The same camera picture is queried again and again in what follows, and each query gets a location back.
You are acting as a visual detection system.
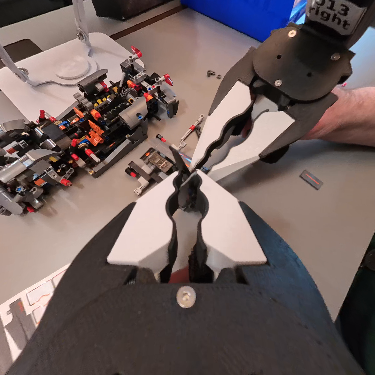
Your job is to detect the blue plastic bin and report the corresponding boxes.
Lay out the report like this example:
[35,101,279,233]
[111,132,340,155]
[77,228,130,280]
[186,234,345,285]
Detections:
[180,0,306,42]

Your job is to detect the grey axle with red pin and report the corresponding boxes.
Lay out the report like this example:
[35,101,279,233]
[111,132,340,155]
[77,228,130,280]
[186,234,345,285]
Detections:
[179,114,205,148]

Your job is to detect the person's right hand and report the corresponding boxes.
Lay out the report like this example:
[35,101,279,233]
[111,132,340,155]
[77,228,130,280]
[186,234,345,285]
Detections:
[302,87,375,145]

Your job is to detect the white sticker sheet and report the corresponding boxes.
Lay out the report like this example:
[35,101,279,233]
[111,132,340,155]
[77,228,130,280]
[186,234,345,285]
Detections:
[0,264,69,375]

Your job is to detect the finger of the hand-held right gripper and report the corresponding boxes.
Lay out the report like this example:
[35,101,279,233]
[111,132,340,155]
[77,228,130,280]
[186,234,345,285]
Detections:
[190,80,255,171]
[209,97,296,181]

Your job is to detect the dark grey lego panel piece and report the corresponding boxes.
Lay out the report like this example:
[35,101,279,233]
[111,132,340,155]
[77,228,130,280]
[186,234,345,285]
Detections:
[168,146,207,213]

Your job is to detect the large lego car chassis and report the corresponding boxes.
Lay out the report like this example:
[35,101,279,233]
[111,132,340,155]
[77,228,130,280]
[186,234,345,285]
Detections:
[0,45,180,218]

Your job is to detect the dark lego tile red line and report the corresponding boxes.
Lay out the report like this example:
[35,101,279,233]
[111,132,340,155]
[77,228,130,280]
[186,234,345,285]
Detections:
[299,169,323,190]

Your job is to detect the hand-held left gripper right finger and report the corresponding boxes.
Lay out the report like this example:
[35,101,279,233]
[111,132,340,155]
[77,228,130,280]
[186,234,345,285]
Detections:
[187,169,268,283]

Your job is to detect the white book stand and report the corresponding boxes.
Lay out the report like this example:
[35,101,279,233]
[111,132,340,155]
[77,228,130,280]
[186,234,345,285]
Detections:
[0,0,145,118]

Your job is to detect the black grey lego frame assembly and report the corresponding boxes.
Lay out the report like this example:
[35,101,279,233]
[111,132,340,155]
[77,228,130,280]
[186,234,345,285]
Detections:
[125,146,188,196]

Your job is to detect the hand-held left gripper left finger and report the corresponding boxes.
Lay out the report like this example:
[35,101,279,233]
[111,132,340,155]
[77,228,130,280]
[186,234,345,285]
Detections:
[107,171,179,283]

